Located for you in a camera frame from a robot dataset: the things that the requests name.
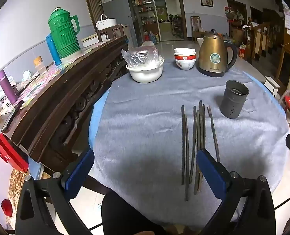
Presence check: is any dark carved wooden sideboard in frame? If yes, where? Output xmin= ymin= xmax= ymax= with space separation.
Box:
xmin=2 ymin=35 xmax=129 ymax=169

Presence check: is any blue bottle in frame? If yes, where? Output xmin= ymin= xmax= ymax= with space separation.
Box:
xmin=45 ymin=34 xmax=62 ymax=66

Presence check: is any small white stool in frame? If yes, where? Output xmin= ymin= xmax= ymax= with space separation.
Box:
xmin=264 ymin=76 xmax=281 ymax=97

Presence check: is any green thermos jug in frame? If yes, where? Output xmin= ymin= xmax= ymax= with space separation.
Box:
xmin=48 ymin=8 xmax=80 ymax=59

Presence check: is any shelf of bottles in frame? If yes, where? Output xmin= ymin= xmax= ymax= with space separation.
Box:
xmin=133 ymin=0 xmax=156 ymax=36

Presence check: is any blue table cover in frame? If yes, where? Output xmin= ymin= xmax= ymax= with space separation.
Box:
xmin=88 ymin=88 xmax=111 ymax=152

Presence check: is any wooden chair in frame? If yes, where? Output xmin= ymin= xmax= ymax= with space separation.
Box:
xmin=190 ymin=15 xmax=205 ymax=42

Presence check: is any purple bottle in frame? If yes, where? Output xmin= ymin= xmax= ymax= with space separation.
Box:
xmin=0 ymin=70 xmax=19 ymax=104

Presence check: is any white pot with handle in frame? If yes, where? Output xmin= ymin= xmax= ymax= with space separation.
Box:
xmin=95 ymin=14 xmax=117 ymax=31

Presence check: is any person's leg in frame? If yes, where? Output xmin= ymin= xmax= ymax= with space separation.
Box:
xmin=101 ymin=190 xmax=167 ymax=235

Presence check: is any grey refrigerator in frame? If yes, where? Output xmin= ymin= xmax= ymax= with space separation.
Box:
xmin=100 ymin=0 xmax=139 ymax=48

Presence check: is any grey metal chopstick holder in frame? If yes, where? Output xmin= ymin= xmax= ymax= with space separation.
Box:
xmin=220 ymin=80 xmax=249 ymax=119

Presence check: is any red box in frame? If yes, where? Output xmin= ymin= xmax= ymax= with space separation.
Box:
xmin=0 ymin=133 xmax=29 ymax=172

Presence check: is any white cabinet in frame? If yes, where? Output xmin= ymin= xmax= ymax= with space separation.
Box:
xmin=82 ymin=35 xmax=99 ymax=48

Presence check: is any red round object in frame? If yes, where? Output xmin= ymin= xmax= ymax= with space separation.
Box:
xmin=1 ymin=199 xmax=13 ymax=217

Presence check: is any colourful patterned table mat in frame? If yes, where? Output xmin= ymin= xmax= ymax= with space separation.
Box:
xmin=12 ymin=42 xmax=111 ymax=109

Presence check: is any pile of dark chopsticks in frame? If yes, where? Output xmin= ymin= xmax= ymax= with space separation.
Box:
xmin=181 ymin=100 xmax=221 ymax=202

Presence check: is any gold electric kettle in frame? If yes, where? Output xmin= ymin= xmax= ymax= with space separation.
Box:
xmin=196 ymin=29 xmax=238 ymax=77

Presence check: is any grey tablecloth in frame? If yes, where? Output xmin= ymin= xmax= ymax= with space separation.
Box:
xmin=92 ymin=59 xmax=290 ymax=228

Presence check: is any white ceramic basin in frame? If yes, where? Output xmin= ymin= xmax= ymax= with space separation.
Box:
xmin=126 ymin=58 xmax=164 ymax=83

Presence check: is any wooden stair railing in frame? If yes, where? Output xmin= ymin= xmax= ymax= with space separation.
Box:
xmin=248 ymin=21 xmax=285 ymax=61

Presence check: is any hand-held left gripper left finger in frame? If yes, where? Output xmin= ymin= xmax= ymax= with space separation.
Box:
xmin=15 ymin=149 xmax=104 ymax=235

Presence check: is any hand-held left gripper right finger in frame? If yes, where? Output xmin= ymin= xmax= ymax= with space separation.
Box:
xmin=196 ymin=148 xmax=276 ymax=235

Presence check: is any white bowl with red band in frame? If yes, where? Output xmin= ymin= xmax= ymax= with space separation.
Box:
xmin=174 ymin=48 xmax=197 ymax=57
xmin=174 ymin=54 xmax=197 ymax=71

